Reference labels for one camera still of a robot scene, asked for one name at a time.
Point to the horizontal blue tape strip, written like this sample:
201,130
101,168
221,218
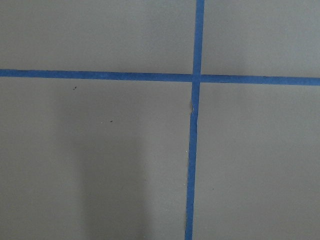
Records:
161,77

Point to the vertical blue tape strip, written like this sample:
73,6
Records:
193,127

